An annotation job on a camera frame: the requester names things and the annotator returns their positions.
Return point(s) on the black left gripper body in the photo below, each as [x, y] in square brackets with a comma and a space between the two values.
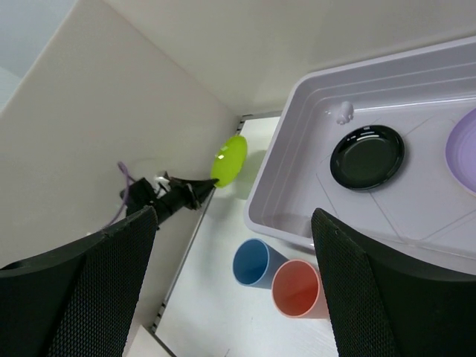
[141, 194]

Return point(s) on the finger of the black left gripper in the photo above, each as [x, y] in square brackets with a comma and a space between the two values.
[198, 195]
[180, 184]

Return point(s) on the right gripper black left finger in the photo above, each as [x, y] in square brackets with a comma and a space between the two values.
[78, 299]

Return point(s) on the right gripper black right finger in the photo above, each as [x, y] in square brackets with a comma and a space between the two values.
[383, 302]

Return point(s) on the green plate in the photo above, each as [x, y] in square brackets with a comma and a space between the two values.
[229, 160]

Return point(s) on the black plate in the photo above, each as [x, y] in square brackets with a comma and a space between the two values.
[367, 157]

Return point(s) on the purple plate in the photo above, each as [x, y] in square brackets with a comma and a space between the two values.
[460, 152]

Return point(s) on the lavender plastic bin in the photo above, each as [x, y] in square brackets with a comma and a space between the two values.
[421, 94]

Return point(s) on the pink cup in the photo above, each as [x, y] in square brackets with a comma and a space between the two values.
[298, 292]

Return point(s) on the blue cup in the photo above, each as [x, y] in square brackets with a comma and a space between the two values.
[255, 264]

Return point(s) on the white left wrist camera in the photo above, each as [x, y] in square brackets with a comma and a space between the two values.
[161, 183]

